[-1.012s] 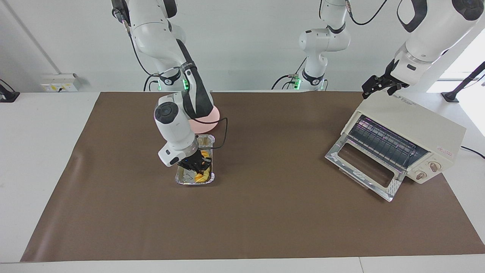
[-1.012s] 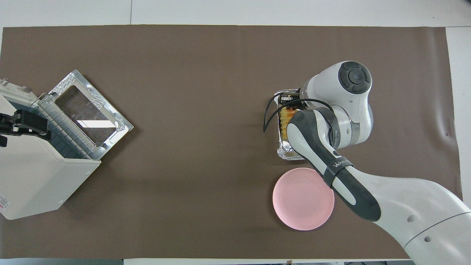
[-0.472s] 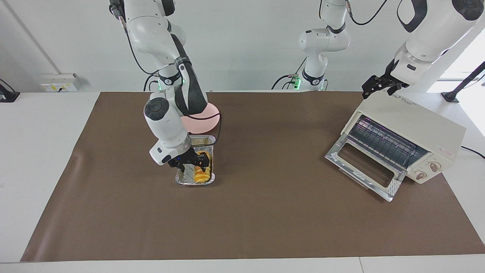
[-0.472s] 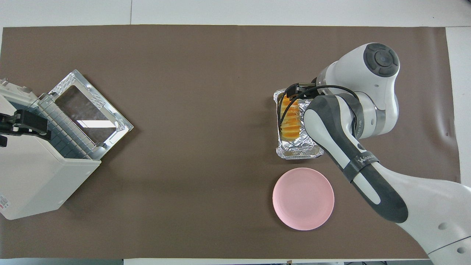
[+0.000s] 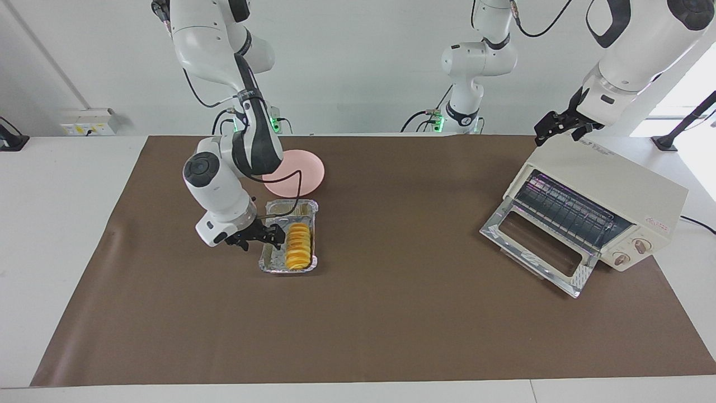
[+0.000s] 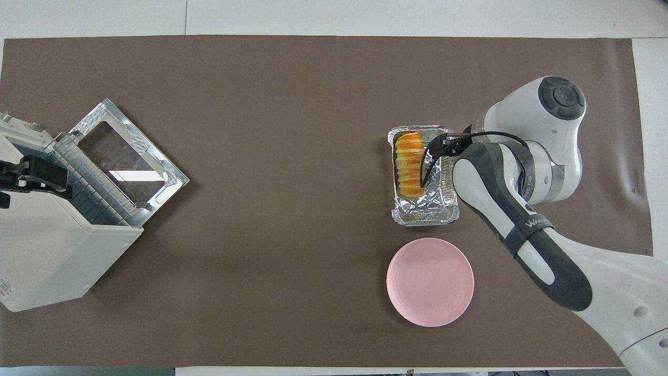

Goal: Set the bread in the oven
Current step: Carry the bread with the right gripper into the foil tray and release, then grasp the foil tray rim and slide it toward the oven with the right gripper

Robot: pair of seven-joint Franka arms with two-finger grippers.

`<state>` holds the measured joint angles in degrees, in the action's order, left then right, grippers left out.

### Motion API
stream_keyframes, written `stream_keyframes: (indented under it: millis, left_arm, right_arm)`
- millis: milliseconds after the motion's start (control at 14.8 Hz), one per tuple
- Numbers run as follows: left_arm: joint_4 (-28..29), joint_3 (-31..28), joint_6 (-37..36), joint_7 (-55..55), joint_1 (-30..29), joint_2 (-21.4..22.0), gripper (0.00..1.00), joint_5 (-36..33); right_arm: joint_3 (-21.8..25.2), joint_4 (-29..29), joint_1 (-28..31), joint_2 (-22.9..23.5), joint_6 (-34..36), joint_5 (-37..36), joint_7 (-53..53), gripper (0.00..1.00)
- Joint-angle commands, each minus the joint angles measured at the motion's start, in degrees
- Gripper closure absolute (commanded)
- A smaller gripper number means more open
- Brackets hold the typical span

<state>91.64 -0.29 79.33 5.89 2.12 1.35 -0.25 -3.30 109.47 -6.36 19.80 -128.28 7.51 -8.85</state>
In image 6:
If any aluminium foil baking tray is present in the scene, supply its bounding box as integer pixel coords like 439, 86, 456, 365
387, 125, 461, 227

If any glass oven door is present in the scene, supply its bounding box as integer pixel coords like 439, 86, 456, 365
68, 98, 190, 228

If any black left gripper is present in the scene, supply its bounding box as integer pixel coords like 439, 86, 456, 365
0, 156, 74, 209

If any sliced yellow bread loaf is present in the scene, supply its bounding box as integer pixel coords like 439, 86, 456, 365
395, 132, 426, 198

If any cream toaster oven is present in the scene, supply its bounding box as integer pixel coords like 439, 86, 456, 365
0, 98, 190, 313

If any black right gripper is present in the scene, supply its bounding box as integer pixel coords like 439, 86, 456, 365
431, 135, 470, 156

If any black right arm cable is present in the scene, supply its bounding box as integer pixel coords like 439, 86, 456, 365
419, 131, 529, 190

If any metal oven rack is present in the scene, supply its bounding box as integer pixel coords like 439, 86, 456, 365
52, 138, 135, 226

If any brown table mat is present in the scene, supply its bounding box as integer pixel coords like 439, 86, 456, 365
0, 36, 654, 369

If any pink round plate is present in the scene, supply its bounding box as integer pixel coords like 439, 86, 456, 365
386, 238, 475, 328

